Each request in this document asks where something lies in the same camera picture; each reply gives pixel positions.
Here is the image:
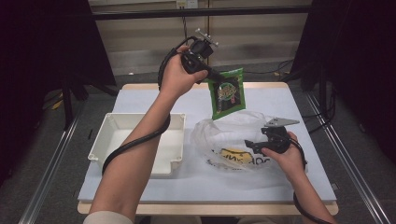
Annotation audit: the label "hand-held gripper cable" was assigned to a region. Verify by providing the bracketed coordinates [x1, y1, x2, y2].
[288, 135, 332, 224]
[101, 35, 200, 175]

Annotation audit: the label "black horizontal bar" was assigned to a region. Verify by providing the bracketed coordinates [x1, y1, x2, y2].
[92, 6, 313, 21]

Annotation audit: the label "green snack packet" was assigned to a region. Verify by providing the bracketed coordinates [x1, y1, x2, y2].
[206, 67, 248, 121]

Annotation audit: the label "black stand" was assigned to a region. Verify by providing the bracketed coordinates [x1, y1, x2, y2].
[61, 76, 120, 131]

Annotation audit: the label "left hand-held gripper cable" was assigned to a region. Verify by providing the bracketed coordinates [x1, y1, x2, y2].
[101, 35, 200, 175]

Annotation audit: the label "person's left hand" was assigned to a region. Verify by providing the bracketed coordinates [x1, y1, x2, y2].
[158, 46, 209, 101]

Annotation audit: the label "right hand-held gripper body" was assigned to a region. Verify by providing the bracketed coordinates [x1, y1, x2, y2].
[261, 117, 301, 155]

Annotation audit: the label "clear plastic bag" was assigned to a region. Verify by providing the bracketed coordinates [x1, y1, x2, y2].
[190, 110, 308, 173]

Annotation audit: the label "right hand-held gripper cable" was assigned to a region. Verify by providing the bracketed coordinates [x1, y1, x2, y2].
[288, 135, 332, 224]

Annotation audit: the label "white wall socket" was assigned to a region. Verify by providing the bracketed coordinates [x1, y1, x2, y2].
[176, 0, 200, 9]

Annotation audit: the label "black floor cables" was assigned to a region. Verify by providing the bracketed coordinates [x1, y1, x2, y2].
[301, 88, 339, 134]

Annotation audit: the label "black hanging cable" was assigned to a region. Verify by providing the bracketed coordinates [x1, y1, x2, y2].
[181, 16, 294, 77]

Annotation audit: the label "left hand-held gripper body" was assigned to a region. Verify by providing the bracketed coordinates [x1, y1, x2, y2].
[181, 28, 219, 75]

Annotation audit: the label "yellow snack packet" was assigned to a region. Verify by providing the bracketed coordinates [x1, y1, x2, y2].
[219, 147, 254, 166]

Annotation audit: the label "person's right hand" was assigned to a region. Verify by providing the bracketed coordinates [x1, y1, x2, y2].
[261, 131, 308, 185]

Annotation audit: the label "dark curtain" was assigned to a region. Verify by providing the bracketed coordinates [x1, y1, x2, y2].
[0, 0, 117, 188]
[290, 0, 396, 164]

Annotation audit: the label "metal floor rail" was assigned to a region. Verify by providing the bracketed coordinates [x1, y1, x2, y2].
[304, 92, 392, 224]
[18, 110, 86, 224]

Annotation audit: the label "white plastic box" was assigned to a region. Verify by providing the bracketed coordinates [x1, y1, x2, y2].
[88, 112, 187, 176]

